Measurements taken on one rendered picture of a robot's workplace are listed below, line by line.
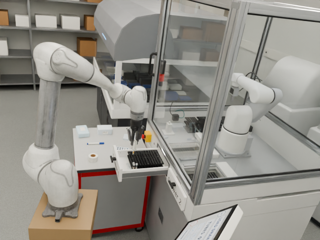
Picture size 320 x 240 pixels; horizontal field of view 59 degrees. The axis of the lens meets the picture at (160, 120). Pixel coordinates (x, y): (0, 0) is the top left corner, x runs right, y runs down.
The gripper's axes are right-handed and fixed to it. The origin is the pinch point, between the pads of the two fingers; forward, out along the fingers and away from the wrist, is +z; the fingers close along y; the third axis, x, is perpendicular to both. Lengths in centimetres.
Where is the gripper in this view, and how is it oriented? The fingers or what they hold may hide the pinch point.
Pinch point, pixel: (134, 145)
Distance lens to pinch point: 193.2
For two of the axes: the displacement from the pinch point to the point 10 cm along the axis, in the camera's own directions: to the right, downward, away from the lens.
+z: -1.2, 8.9, 4.4
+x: -5.2, -4.3, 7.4
